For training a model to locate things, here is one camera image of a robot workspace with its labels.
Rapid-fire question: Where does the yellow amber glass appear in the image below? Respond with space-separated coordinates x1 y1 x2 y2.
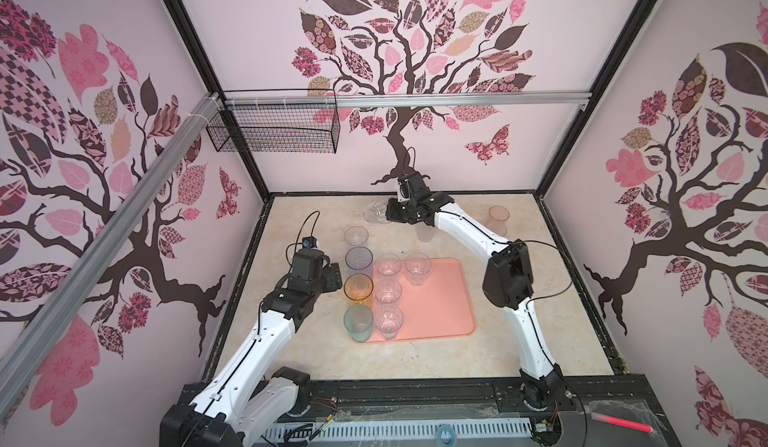
343 273 374 305

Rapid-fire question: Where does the blue tall cup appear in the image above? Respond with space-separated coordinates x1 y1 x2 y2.
344 246 374 276

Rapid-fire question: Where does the green tall cup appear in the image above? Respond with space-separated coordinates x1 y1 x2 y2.
343 304 374 343

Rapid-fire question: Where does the clear faceted glass front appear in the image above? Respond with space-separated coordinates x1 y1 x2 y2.
374 278 403 305

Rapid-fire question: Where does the pink transparent cup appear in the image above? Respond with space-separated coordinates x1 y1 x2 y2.
487 205 510 226

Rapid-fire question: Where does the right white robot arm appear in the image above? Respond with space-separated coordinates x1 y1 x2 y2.
386 172 564 411

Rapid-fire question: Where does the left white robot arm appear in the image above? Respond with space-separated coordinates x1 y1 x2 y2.
159 236 342 446

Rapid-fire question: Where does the pink tray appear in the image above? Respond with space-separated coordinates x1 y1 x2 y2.
369 258 476 343

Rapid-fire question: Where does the pink marker pen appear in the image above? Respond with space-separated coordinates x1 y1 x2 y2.
590 412 653 434

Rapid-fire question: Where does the aluminium rail back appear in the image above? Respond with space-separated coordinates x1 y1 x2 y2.
225 91 592 108

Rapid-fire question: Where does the aluminium rail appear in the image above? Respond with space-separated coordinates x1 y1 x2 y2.
1 92 221 415
225 91 592 108

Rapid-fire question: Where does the black wire basket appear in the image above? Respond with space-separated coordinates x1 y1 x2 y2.
206 87 341 154

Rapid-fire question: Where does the white slotted cable duct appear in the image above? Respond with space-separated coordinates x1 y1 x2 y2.
257 418 532 446

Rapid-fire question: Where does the aluminium rail left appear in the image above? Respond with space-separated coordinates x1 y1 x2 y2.
1 92 221 415

